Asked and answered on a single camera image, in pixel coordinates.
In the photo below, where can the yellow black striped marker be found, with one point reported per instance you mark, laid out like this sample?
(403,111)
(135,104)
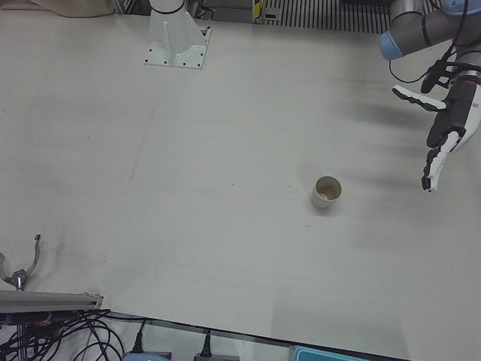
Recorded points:
(258,9)

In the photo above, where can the beige paper cup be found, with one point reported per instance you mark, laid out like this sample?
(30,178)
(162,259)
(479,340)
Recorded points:
(321,201)

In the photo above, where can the blue grey device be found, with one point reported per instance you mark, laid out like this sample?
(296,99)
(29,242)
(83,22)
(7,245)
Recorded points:
(143,356)

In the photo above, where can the metal claw clamp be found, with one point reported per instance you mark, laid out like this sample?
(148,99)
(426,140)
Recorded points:
(19,279)

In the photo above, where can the black power plug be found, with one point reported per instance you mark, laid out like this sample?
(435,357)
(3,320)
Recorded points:
(139,338)
(205,346)

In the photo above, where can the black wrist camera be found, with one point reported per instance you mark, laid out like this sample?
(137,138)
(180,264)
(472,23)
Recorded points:
(431,80)

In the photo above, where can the teal plastic box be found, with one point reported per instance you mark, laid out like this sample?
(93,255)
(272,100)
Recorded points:
(338,355)

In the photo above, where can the aluminium extrusion rail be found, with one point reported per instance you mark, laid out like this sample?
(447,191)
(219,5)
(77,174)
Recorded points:
(45,300)

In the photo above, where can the white black dexterous robot hand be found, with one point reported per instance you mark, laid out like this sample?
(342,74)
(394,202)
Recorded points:
(458,113)

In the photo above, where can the white robot arm base mount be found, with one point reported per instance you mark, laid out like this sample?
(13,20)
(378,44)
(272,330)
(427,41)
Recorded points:
(173,34)

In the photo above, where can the grey power strip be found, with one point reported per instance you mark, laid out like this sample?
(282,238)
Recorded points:
(218,357)

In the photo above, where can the slatted metal panel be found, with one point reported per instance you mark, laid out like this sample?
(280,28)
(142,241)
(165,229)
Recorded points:
(319,15)

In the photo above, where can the aluminium frame behind cloth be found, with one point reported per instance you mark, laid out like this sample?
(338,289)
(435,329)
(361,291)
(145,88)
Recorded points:
(127,4)

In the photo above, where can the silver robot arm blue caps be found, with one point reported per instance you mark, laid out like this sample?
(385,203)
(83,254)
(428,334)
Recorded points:
(413,26)

